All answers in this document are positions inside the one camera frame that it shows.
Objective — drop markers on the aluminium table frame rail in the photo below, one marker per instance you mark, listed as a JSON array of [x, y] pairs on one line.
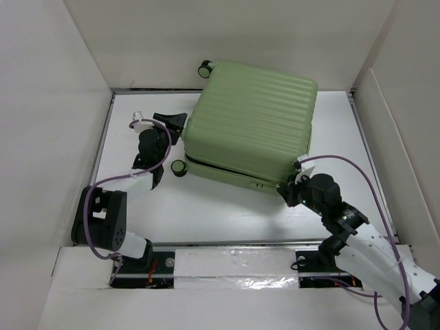
[[219, 230]]

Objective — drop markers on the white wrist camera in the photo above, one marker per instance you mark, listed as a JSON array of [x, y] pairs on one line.
[[137, 123], [304, 166]]

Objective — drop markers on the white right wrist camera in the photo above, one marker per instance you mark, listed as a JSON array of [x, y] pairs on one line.
[[304, 166]]

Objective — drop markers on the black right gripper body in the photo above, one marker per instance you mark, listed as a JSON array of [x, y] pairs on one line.
[[304, 195]]

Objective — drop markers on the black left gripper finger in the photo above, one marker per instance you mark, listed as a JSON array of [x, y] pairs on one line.
[[166, 118], [176, 127]]

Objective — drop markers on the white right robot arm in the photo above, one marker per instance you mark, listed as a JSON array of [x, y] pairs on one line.
[[356, 247]]

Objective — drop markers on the light green hard suitcase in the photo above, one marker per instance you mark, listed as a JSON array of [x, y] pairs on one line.
[[249, 125]]

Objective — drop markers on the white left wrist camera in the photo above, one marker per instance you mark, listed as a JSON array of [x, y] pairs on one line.
[[137, 123]]

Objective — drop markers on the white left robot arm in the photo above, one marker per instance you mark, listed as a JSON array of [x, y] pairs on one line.
[[101, 217]]

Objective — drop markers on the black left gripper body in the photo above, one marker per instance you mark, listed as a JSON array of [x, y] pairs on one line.
[[163, 139]]

